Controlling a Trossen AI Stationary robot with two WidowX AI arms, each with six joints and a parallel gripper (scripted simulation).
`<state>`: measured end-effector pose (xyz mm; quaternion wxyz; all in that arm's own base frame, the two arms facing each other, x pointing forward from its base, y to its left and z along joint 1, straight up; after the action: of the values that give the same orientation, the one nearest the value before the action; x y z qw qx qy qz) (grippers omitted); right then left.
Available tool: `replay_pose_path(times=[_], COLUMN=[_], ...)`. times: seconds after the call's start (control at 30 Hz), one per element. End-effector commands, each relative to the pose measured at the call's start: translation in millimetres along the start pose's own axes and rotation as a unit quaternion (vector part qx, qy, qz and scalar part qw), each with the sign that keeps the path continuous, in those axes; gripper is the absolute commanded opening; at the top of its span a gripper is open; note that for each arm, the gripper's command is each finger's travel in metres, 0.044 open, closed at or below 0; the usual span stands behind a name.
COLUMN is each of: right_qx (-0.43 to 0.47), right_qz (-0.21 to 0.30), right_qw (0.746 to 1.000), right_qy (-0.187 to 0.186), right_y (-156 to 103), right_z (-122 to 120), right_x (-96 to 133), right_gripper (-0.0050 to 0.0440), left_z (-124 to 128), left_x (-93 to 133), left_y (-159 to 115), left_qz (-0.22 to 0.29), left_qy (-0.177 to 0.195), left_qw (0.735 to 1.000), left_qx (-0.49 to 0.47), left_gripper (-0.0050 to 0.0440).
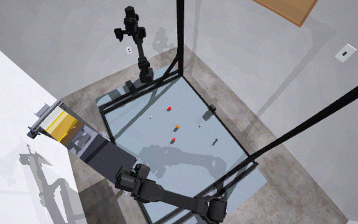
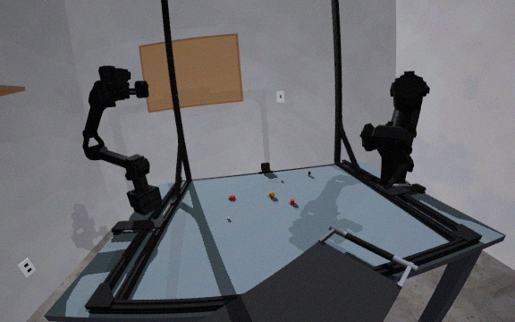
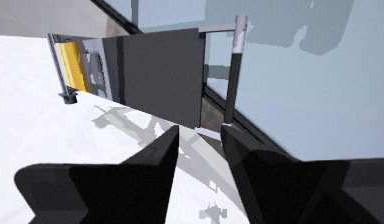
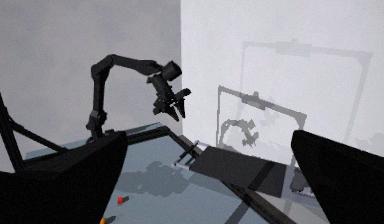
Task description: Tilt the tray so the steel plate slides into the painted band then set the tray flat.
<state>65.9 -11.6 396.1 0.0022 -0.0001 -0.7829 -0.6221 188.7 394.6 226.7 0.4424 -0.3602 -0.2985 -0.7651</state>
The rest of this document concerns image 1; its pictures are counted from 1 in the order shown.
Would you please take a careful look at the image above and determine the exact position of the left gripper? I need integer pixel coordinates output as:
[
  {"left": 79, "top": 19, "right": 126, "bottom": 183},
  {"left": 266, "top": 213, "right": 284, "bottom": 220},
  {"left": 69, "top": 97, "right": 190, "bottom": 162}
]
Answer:
[{"left": 115, "top": 166, "right": 134, "bottom": 179}]

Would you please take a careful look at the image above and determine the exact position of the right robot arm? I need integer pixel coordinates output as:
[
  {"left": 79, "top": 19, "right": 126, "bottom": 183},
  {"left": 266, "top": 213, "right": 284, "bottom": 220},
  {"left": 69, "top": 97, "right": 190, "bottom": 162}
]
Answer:
[{"left": 124, "top": 6, "right": 150, "bottom": 75}]

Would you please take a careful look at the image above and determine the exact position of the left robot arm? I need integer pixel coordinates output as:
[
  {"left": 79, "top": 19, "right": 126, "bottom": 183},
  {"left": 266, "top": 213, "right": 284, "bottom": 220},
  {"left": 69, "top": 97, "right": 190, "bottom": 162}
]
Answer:
[{"left": 115, "top": 163, "right": 227, "bottom": 224}]

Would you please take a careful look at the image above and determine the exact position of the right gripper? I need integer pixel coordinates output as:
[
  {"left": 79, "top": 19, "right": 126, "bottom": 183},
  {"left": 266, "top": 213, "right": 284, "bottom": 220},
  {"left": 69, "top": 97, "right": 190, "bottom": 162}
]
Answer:
[{"left": 114, "top": 25, "right": 146, "bottom": 42}]

